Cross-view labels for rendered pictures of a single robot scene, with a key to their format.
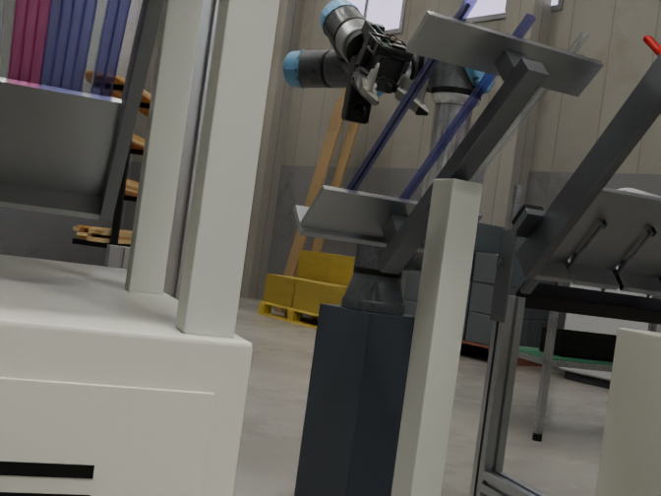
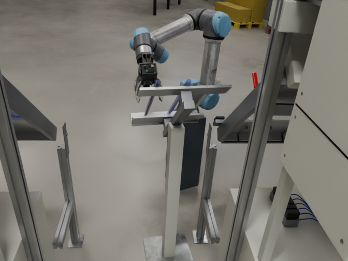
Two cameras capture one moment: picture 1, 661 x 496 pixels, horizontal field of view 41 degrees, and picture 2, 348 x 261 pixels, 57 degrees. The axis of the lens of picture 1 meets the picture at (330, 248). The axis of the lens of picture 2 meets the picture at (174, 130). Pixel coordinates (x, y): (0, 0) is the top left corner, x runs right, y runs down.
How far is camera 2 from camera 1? 96 cm
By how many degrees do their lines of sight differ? 33
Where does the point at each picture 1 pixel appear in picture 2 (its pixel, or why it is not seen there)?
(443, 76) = (205, 30)
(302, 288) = (228, 10)
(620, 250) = not seen: hidden behind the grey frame
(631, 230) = not seen: hidden behind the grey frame
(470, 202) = (179, 135)
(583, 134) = not seen: outside the picture
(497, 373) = (206, 172)
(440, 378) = (173, 188)
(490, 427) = (204, 187)
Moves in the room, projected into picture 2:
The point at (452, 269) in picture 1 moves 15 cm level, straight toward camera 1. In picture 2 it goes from (174, 157) to (160, 176)
